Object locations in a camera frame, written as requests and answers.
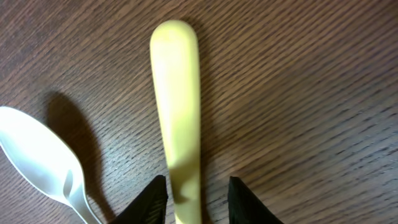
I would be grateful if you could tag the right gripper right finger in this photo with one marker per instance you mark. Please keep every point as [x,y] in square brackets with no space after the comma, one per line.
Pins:
[244,206]

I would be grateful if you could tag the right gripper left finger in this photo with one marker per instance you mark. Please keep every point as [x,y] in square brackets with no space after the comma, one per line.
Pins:
[149,207]

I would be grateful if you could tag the white spoon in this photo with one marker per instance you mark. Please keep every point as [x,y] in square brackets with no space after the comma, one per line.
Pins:
[45,161]

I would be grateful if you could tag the yellow plastic spoon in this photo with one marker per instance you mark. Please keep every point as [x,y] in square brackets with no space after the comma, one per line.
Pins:
[175,62]

